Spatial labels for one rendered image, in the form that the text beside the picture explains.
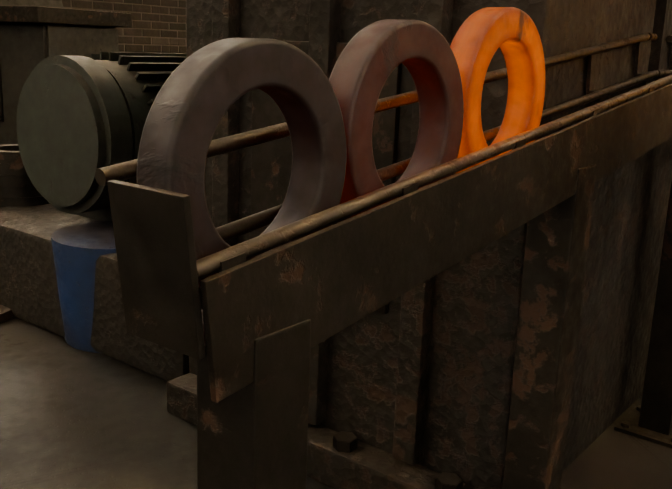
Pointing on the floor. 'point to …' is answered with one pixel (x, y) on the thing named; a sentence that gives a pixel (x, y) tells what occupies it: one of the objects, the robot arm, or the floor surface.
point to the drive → (80, 189)
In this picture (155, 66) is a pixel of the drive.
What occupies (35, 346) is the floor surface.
